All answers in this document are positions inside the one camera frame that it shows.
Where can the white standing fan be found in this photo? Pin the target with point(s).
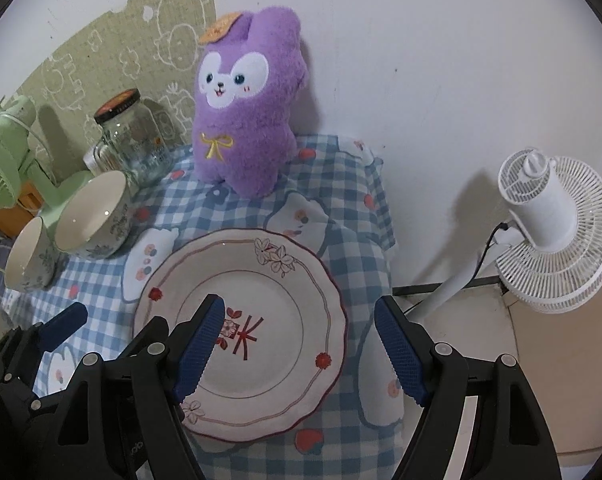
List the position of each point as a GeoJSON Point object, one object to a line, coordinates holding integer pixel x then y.
{"type": "Point", "coordinates": [548, 253]}

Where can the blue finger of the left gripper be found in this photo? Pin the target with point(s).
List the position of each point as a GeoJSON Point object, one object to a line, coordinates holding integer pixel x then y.
{"type": "Point", "coordinates": [60, 327]}
{"type": "Point", "coordinates": [150, 341]}

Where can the blue checkered tablecloth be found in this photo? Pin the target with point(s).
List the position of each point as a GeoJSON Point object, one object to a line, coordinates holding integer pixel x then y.
{"type": "Point", "coordinates": [329, 199]}

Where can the cotton swab container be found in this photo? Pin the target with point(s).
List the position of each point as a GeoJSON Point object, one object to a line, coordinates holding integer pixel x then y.
{"type": "Point", "coordinates": [99, 159]}

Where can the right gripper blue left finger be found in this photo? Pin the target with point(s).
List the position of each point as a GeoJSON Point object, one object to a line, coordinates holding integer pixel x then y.
{"type": "Point", "coordinates": [193, 343]}

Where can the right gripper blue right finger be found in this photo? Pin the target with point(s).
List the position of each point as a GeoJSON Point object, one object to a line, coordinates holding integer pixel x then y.
{"type": "Point", "coordinates": [391, 327]}

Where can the beige wooden door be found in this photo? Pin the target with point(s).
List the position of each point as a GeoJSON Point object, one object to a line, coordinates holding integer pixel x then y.
{"type": "Point", "coordinates": [562, 356]}

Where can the purple plush bunny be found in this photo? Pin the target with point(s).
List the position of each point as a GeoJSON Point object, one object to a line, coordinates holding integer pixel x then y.
{"type": "Point", "coordinates": [252, 70]}

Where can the green desk fan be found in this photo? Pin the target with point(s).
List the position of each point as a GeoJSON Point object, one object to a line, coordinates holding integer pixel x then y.
{"type": "Point", "coordinates": [18, 165]}

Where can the green cartoon wall mat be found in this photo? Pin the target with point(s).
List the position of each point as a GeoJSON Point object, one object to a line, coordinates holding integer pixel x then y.
{"type": "Point", "coordinates": [150, 45]}

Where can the glass jar black lid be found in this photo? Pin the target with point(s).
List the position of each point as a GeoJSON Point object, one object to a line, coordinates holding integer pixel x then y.
{"type": "Point", "coordinates": [130, 129]}

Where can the orange wooden chair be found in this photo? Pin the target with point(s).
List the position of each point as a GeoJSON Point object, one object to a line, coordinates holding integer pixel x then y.
{"type": "Point", "coordinates": [13, 219]}

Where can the white plate red pattern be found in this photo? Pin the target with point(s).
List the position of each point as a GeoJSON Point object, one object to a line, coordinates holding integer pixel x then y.
{"type": "Point", "coordinates": [282, 344]}

